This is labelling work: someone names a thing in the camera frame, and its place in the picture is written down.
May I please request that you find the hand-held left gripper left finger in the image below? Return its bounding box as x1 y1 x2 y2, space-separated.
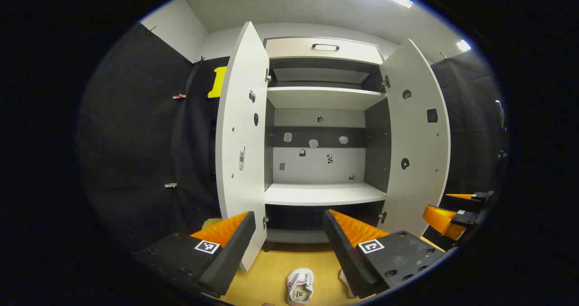
135 211 256 298

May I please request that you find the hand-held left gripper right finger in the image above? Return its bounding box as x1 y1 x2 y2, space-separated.
323 209 447 299

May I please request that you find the white canvas shoe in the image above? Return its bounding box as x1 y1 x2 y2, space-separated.
286 268 315 305
339 270 356 299

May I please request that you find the white shoe cabinet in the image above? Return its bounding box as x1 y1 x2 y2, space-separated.
264 37 392 252

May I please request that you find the white cabinet drawer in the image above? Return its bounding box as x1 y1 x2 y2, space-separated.
265 38 384 65

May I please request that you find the black backdrop cloth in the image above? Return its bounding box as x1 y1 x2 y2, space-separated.
430 50 508 196
77 23 231 252

